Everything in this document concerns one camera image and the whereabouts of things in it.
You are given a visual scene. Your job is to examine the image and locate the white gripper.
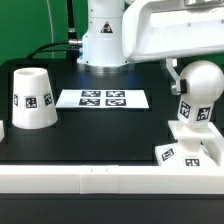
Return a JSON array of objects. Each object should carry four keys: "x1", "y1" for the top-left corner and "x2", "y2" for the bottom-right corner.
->
[{"x1": 122, "y1": 0, "x2": 224, "y2": 95}]

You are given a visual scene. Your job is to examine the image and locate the thin white cable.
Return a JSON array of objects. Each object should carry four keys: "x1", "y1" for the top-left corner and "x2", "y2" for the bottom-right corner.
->
[{"x1": 46, "y1": 0, "x2": 55, "y2": 59}]

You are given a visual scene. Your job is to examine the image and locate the white front fence bar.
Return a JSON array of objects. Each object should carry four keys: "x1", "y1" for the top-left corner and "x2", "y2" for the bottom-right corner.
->
[{"x1": 0, "y1": 165, "x2": 224, "y2": 194}]

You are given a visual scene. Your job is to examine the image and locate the white lamp base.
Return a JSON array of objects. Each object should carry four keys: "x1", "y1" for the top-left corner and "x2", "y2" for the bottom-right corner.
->
[{"x1": 155, "y1": 120, "x2": 216, "y2": 168}]

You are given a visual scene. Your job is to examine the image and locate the white left fence bar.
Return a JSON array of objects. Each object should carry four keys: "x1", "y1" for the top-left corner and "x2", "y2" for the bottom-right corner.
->
[{"x1": 0, "y1": 120, "x2": 5, "y2": 142}]

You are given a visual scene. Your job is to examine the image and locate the thick black cable with connector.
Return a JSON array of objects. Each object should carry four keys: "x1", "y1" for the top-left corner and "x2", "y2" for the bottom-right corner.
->
[{"x1": 66, "y1": 0, "x2": 78, "y2": 61}]

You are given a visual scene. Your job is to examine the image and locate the white lamp bulb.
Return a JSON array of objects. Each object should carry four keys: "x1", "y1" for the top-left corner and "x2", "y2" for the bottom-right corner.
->
[{"x1": 178, "y1": 61, "x2": 224, "y2": 126}]

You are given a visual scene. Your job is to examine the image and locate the white lamp shade cone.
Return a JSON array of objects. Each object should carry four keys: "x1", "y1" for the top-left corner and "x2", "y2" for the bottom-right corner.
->
[{"x1": 12, "y1": 67, "x2": 58, "y2": 129}]

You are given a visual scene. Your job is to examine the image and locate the white marker sheet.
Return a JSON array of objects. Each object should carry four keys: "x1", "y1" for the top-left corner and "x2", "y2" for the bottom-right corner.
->
[{"x1": 56, "y1": 89, "x2": 149, "y2": 109}]

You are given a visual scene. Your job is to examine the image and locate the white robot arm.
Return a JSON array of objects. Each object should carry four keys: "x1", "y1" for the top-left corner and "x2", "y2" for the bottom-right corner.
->
[{"x1": 78, "y1": 0, "x2": 224, "y2": 95}]

